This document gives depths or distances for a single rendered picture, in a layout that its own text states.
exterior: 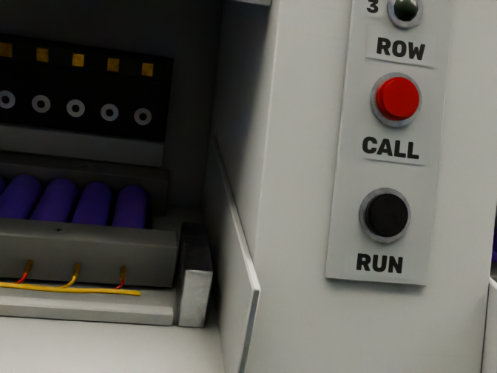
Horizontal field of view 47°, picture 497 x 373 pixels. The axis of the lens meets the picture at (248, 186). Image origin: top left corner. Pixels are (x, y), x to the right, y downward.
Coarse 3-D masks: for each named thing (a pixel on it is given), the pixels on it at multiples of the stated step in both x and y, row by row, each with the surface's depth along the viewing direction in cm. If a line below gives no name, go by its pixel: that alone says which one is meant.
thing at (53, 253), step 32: (0, 224) 26; (32, 224) 26; (64, 224) 27; (0, 256) 25; (32, 256) 25; (64, 256) 26; (96, 256) 26; (128, 256) 26; (160, 256) 26; (32, 288) 24; (64, 288) 24; (96, 288) 25
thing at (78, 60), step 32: (0, 64) 34; (32, 64) 34; (64, 64) 34; (96, 64) 34; (128, 64) 34; (160, 64) 35; (32, 96) 35; (64, 96) 35; (96, 96) 35; (128, 96) 35; (160, 96) 36; (64, 128) 35; (96, 128) 36; (128, 128) 36; (160, 128) 36
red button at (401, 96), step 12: (384, 84) 21; (396, 84) 21; (408, 84) 21; (384, 96) 21; (396, 96) 21; (408, 96) 21; (384, 108) 21; (396, 108) 21; (408, 108) 21; (396, 120) 21
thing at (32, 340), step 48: (0, 144) 35; (48, 144) 35; (96, 144) 36; (144, 144) 36; (192, 240) 26; (240, 240) 22; (0, 288) 25; (144, 288) 27; (192, 288) 24; (240, 288) 21; (0, 336) 22; (48, 336) 22; (96, 336) 23; (144, 336) 24; (192, 336) 24; (240, 336) 20
